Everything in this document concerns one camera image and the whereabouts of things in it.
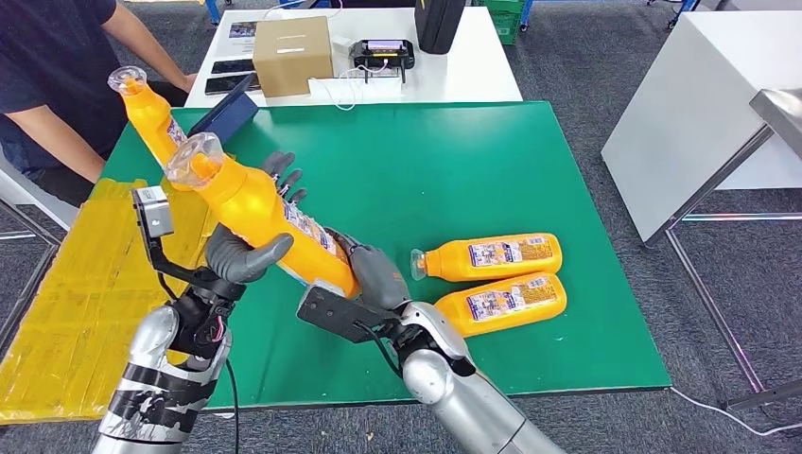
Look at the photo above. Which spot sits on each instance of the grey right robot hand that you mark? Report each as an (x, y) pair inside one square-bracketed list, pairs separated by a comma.
[(382, 282)]

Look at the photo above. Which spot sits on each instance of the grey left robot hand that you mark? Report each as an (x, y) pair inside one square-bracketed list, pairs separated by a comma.
[(238, 263)]

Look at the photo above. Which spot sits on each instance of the orange bottle with clear cap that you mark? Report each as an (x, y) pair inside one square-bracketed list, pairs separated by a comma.
[(250, 207), (495, 257), (147, 119), (501, 307)]

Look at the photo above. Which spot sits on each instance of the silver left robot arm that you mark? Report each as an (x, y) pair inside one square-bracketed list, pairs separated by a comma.
[(150, 338)]

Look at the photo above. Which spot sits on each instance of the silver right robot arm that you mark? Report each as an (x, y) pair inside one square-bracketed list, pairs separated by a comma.
[(451, 395)]

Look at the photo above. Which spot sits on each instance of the green table mat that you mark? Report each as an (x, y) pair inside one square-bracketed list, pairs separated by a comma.
[(438, 175)]

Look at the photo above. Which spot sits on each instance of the dark blue box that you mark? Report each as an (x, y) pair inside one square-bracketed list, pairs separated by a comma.
[(228, 113)]

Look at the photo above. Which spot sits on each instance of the black smartphone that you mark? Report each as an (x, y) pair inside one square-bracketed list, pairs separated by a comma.
[(225, 84), (232, 66)]

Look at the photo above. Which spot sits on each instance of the yellow taped sheet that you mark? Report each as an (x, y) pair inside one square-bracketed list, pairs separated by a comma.
[(56, 313)]

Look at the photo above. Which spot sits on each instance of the white flat box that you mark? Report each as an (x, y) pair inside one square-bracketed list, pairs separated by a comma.
[(376, 89)]

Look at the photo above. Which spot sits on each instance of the white chair seat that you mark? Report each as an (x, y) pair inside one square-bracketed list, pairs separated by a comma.
[(37, 199)]

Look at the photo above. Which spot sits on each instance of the brown cardboard box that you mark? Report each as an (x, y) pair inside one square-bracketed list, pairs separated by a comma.
[(291, 57)]

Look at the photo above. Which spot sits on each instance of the black controller with screen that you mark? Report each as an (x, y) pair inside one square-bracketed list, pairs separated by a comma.
[(381, 55)]

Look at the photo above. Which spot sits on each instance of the black zip case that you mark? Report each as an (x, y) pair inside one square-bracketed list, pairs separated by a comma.
[(438, 25)]

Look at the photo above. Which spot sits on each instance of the person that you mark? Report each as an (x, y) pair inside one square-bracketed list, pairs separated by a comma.
[(50, 62)]

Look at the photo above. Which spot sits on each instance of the green plastic crate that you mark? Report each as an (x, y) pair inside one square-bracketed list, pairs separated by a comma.
[(501, 24)]

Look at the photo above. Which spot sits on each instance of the large white side table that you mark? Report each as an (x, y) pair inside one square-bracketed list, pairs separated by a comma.
[(689, 113)]

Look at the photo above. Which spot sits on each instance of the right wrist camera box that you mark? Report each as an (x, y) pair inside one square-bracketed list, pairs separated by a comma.
[(332, 313)]

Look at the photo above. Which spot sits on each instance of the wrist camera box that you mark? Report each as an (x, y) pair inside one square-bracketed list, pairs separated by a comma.
[(152, 213), (332, 313)]

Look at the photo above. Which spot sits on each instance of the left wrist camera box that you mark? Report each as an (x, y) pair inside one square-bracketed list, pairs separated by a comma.
[(152, 213)]

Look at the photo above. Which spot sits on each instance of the steel frame table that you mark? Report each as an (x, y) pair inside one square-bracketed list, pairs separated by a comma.
[(777, 116)]

